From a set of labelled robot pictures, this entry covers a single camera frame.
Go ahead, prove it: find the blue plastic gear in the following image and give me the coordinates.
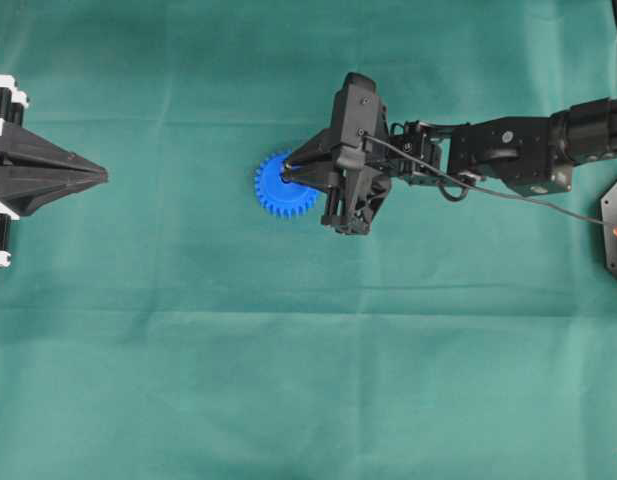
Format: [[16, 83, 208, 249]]
[[254, 149, 319, 219]]

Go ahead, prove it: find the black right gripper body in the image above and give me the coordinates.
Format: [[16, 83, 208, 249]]
[[321, 121, 451, 235]]

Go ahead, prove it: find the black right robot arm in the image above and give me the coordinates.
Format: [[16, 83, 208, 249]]
[[280, 98, 617, 235]]

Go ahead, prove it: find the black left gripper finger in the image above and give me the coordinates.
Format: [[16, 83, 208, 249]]
[[0, 122, 107, 175], [0, 172, 108, 220]]

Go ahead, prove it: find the green table cloth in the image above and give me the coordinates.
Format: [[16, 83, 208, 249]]
[[0, 1, 617, 479]]

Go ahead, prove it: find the thin grey cable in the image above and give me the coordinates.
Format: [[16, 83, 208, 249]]
[[360, 130, 617, 237]]

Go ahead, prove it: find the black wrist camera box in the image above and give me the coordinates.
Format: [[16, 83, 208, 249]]
[[327, 72, 386, 170]]

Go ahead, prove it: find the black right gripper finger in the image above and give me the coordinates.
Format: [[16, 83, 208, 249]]
[[285, 128, 339, 168], [282, 167, 345, 189]]

